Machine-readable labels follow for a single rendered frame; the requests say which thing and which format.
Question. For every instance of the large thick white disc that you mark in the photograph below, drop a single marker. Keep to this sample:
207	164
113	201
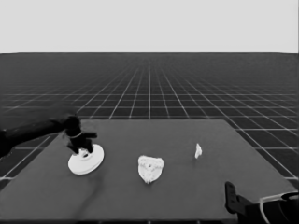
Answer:
81	165

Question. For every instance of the white toothed gear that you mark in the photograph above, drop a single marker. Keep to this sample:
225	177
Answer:
158	163
143	162
149	178

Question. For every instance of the small thin T-shaped piece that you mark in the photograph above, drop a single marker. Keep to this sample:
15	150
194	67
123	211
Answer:
198	151

